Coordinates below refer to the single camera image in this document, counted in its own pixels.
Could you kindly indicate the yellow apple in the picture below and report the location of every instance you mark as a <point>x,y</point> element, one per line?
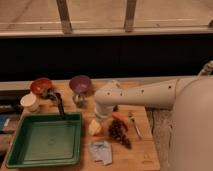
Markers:
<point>95,127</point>

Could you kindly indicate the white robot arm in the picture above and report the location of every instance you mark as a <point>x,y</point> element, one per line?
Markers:
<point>191,101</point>

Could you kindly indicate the purple bowl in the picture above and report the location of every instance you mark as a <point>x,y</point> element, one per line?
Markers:
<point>80,84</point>

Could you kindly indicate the red bowl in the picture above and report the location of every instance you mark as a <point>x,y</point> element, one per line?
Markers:
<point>39,85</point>

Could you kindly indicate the small metal cup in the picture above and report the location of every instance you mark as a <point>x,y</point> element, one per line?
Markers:
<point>79,100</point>

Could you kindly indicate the metal fork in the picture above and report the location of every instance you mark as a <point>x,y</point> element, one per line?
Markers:
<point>131,117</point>

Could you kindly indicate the dark grape bunch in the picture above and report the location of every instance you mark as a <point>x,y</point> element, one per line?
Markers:
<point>116,131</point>

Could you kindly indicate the black ladle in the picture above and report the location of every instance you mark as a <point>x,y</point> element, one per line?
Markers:
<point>58,99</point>

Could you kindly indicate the crumpled grey cloth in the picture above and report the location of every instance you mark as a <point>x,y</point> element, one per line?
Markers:
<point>101,151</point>

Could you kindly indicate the white cup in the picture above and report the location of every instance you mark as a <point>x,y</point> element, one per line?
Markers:
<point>30,102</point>

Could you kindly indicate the green plastic tray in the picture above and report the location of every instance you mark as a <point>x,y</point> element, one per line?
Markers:
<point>46,141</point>

